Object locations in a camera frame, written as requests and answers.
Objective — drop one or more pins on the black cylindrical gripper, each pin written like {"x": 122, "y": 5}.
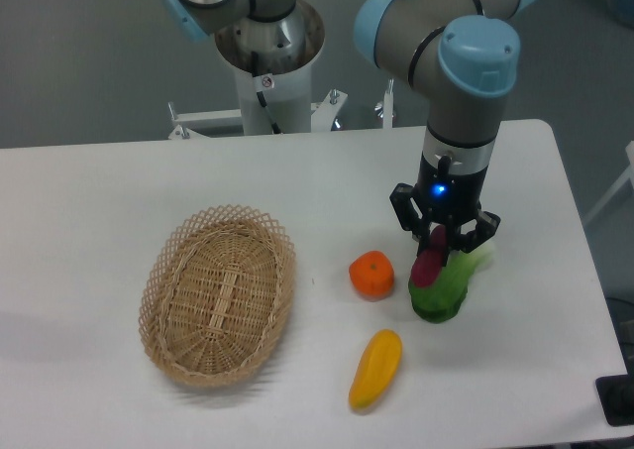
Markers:
{"x": 448, "y": 188}

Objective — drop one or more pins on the purple sweet potato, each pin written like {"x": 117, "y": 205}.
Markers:
{"x": 430, "y": 261}

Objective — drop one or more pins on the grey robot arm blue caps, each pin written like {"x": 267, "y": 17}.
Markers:
{"x": 461, "y": 55}

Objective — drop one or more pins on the woven wicker basket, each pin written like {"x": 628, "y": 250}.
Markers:
{"x": 218, "y": 297}

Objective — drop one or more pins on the green bok choy toy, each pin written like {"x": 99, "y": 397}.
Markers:
{"x": 442, "y": 300}

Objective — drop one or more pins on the orange persimmon toy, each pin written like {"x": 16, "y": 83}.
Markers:
{"x": 372, "y": 275}

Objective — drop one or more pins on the yellow mango toy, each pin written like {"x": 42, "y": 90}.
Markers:
{"x": 376, "y": 370}

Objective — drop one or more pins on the white furniture at right edge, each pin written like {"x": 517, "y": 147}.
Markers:
{"x": 614, "y": 195}

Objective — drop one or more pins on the black device at table edge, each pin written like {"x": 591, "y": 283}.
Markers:
{"x": 616, "y": 399}

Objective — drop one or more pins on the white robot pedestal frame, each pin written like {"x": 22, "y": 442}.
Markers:
{"x": 272, "y": 69}

